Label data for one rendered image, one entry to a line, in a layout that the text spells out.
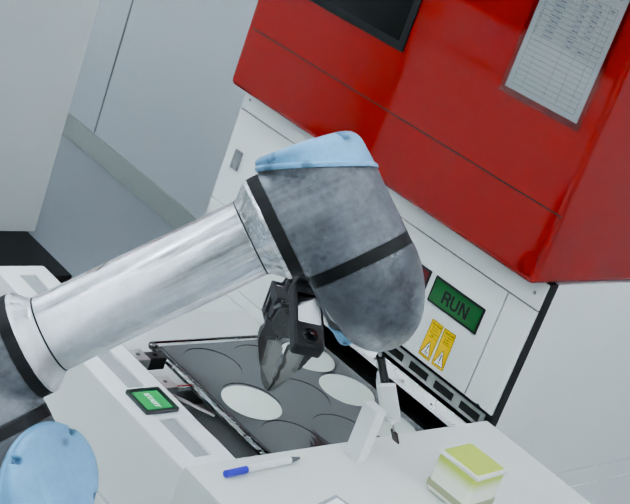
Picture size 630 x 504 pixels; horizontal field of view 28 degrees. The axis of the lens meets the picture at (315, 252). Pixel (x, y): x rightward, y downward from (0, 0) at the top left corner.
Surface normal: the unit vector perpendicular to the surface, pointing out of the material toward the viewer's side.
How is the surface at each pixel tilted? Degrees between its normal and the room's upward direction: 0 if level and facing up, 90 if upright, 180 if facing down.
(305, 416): 0
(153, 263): 52
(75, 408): 90
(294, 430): 0
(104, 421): 90
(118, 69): 90
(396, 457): 0
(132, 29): 90
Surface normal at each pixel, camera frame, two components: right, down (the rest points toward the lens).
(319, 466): 0.33, -0.88
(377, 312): 0.09, 0.60
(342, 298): -0.47, 0.45
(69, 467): 0.73, -0.18
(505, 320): -0.72, 0.00
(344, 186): 0.26, -0.10
